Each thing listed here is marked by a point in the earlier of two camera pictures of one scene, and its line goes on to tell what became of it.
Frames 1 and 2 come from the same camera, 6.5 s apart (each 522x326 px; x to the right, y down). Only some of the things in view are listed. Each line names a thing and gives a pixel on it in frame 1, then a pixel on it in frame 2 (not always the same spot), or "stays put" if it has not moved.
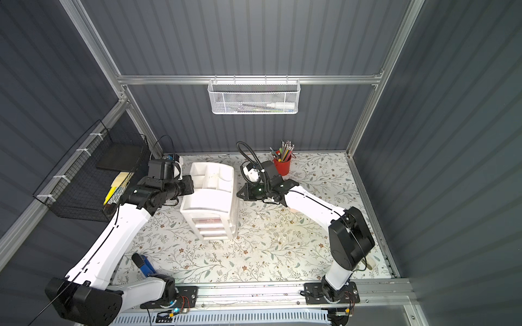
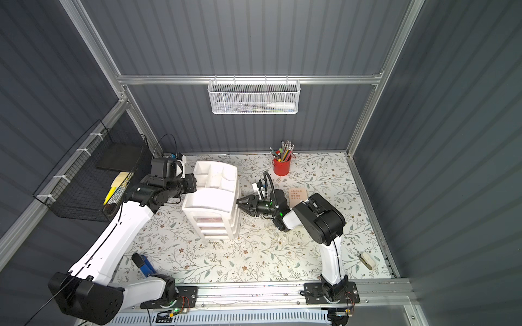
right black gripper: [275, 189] → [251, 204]
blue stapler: [144, 263] stays put
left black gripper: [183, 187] stays put
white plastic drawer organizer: [211, 202] stays put
